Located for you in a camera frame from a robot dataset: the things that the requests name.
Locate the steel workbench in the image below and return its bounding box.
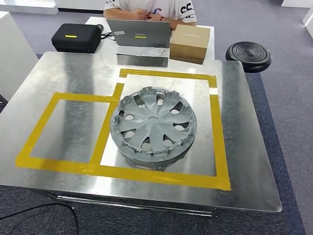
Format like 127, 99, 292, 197
0, 50, 282, 218

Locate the grey wheel hubcap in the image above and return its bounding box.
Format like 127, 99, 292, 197
110, 86, 198, 170

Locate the brown cardboard box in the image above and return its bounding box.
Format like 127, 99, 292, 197
169, 24, 211, 65

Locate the grey laptop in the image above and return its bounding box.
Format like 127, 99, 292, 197
106, 19, 171, 49

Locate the white desk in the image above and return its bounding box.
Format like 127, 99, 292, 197
84, 16, 216, 63

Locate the person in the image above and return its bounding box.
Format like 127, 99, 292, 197
103, 0, 198, 31

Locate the black zip case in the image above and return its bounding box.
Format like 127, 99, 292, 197
51, 23, 103, 54

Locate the black round stool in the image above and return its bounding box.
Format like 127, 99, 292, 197
226, 41, 272, 73

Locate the white panel cabinet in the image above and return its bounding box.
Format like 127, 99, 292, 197
0, 11, 39, 102

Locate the white block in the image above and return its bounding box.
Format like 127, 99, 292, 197
302, 7, 313, 40

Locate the black case cable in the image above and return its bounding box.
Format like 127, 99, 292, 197
96, 23, 116, 42

